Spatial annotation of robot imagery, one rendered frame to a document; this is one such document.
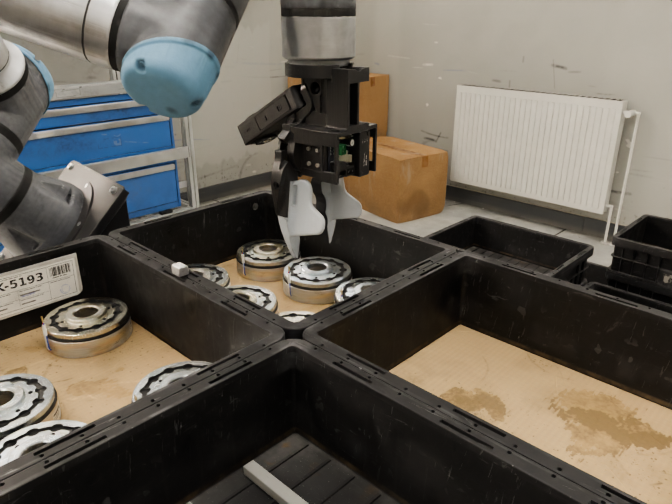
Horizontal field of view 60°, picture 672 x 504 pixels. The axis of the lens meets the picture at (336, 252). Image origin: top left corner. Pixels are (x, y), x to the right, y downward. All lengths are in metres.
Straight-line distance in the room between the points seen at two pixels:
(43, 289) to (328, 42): 0.50
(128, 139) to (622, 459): 2.46
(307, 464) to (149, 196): 2.40
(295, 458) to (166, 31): 0.40
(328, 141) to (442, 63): 3.47
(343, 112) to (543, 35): 3.14
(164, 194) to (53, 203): 1.92
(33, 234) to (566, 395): 0.79
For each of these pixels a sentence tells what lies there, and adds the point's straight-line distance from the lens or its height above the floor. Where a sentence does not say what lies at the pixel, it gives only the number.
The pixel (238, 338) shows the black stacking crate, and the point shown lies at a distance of 0.63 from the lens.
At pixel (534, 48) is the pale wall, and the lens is 3.72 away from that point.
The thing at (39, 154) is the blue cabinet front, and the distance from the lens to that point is 2.65.
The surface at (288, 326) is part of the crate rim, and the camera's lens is 0.59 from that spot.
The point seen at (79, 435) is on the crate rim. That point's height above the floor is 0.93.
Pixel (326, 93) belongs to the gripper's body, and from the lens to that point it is 0.61.
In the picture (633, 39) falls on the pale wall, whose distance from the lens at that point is 3.51.
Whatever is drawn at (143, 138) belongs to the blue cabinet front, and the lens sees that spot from 2.83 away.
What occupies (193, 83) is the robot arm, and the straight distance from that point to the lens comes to 0.53.
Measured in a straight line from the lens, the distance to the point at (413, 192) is 3.61.
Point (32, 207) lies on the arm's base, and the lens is 1.01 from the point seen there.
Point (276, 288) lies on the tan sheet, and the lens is 0.89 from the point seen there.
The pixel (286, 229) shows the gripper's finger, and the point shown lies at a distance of 0.64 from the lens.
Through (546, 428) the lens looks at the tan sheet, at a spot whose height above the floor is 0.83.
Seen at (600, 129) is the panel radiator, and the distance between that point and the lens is 3.47.
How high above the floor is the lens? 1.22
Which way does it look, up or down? 23 degrees down
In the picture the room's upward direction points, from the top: straight up
